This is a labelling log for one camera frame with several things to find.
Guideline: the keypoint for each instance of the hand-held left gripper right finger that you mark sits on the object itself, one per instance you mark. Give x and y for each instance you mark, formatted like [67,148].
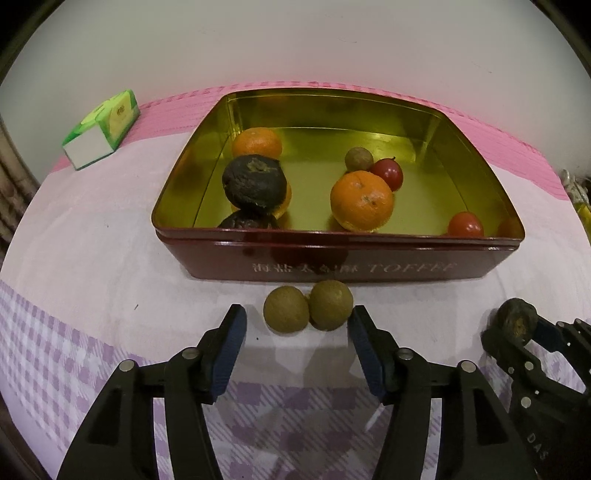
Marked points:
[367,355]

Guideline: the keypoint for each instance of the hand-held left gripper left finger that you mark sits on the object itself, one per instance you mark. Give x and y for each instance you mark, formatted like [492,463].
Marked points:
[228,350]

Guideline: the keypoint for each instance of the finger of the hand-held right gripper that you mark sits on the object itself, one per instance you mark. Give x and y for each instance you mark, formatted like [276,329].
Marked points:
[551,334]
[508,357]

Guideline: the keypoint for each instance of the dark dried fruit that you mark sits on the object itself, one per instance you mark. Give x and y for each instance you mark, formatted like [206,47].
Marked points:
[515,318]
[251,182]
[247,221]

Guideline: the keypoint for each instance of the red tin box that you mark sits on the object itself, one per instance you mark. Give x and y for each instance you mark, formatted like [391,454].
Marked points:
[323,265]

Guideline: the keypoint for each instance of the orange mandarin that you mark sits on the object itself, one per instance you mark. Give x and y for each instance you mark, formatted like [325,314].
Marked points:
[284,204]
[361,201]
[256,143]

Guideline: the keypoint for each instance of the red cherry tomato with stem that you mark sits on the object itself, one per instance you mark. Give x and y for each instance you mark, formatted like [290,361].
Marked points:
[390,174]

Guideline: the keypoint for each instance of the small brown longan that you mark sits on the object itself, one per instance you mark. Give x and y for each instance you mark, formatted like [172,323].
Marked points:
[358,158]

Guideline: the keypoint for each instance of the pink striped cloth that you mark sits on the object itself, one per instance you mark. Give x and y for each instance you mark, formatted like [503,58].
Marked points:
[508,147]

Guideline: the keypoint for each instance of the green tissue box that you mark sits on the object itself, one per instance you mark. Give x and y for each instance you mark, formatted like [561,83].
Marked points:
[115,120]

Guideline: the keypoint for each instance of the rattan furniture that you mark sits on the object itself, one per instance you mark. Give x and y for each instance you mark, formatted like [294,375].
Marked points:
[11,184]

